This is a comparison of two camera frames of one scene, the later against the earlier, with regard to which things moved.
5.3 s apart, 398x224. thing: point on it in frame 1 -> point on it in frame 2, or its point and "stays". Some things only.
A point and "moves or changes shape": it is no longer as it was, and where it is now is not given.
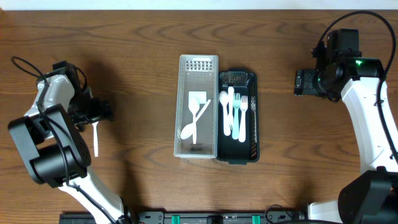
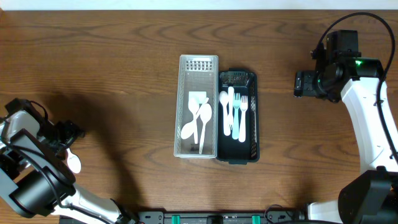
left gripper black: x=101 y=109 -> x=68 y=132
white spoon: x=95 y=132 moves or changes shape
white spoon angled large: x=194 y=106 stays
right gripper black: x=300 y=82 stays
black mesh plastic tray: x=245 y=82 stays
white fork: x=244 y=104 stays
